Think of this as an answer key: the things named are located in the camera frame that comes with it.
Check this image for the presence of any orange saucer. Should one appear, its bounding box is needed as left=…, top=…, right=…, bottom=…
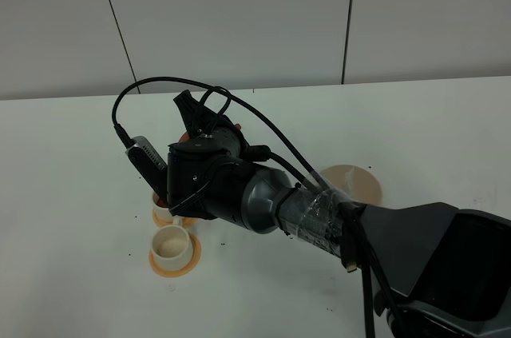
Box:
left=153, top=211, right=198, bottom=229
left=149, top=234, right=201, bottom=278

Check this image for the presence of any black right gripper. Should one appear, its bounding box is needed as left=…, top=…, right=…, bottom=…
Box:
left=167, top=89, right=271, bottom=221

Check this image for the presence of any far orange saucer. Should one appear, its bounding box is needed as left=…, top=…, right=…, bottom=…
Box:
left=153, top=211, right=198, bottom=229

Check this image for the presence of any beige round teapot coaster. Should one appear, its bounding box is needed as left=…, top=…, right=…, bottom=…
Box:
left=320, top=165, right=383, bottom=205

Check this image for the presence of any near orange saucer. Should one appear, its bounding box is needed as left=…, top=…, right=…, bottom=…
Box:
left=149, top=234, right=201, bottom=278

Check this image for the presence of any black right camera cable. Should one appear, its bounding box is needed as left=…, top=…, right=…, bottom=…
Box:
left=111, top=76, right=396, bottom=338

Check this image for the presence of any near white teacup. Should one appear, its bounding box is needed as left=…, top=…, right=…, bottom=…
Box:
left=151, top=225, right=193, bottom=272

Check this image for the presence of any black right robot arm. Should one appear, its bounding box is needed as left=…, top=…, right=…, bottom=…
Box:
left=167, top=91, right=510, bottom=337

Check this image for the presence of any white teacup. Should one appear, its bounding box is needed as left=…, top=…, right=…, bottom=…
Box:
left=152, top=193, right=184, bottom=227
left=151, top=225, right=193, bottom=272

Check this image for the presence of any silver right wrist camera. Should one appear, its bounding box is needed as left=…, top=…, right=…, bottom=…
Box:
left=126, top=136, right=168, bottom=204

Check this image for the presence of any far white teacup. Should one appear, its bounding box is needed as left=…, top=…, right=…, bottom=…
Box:
left=152, top=193, right=184, bottom=227

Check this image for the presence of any brown clay teapot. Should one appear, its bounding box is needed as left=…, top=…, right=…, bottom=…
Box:
left=178, top=124, right=242, bottom=143

